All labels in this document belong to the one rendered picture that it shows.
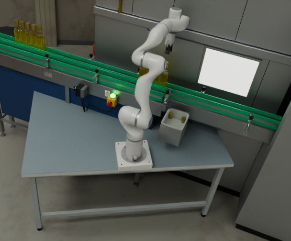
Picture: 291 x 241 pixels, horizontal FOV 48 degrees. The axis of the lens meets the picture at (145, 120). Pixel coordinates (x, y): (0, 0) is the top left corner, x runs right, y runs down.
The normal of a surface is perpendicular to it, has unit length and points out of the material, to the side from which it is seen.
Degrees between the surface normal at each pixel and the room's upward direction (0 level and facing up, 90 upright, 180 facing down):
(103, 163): 0
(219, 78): 90
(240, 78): 90
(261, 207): 90
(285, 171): 90
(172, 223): 0
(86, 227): 0
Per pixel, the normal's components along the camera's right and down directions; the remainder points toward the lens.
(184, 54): -0.35, 0.55
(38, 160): 0.12, -0.78
